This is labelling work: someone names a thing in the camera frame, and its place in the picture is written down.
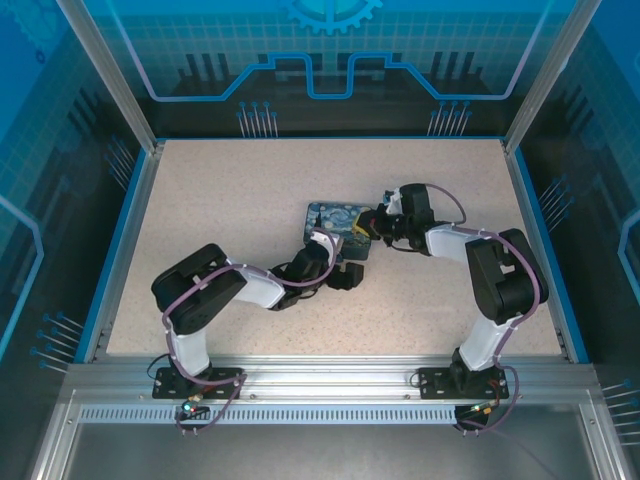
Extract blue table edge strip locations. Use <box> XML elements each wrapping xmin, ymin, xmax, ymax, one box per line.
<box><xmin>513</xmin><ymin>144</ymin><xmax>592</xmax><ymax>365</ymax></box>
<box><xmin>73</xmin><ymin>147</ymin><xmax>152</xmax><ymax>365</ymax></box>

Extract aluminium cross rail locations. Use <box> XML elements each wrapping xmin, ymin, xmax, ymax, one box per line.
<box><xmin>63</xmin><ymin>353</ymin><xmax>600</xmax><ymax>402</ymax></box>

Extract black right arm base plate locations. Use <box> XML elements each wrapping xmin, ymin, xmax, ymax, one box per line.
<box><xmin>416</xmin><ymin>365</ymin><xmax>512</xmax><ymax>402</ymax></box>

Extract slotted metal cable duct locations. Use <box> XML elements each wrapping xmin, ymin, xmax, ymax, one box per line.
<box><xmin>77</xmin><ymin>405</ymin><xmax>502</xmax><ymax>426</ymax></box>

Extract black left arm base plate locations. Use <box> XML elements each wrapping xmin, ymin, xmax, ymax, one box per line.
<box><xmin>152</xmin><ymin>365</ymin><xmax>247</xmax><ymax>402</ymax></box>

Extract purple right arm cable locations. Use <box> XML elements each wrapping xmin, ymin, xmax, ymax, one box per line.
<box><xmin>427</xmin><ymin>183</ymin><xmax>551</xmax><ymax>437</ymax></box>

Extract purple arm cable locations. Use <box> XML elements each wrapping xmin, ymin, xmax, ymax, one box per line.
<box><xmin>427</xmin><ymin>183</ymin><xmax>551</xmax><ymax>437</ymax></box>
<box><xmin>162</xmin><ymin>228</ymin><xmax>347</xmax><ymax>438</ymax></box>

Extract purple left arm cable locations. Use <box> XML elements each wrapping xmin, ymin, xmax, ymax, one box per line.
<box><xmin>162</xmin><ymin>228</ymin><xmax>347</xmax><ymax>438</ymax></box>

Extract aluminium frame post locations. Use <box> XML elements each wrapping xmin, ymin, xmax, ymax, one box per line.
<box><xmin>500</xmin><ymin>0</ymin><xmax>605</xmax><ymax>155</ymax></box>
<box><xmin>53</xmin><ymin>0</ymin><xmax>168</xmax><ymax>155</ymax></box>

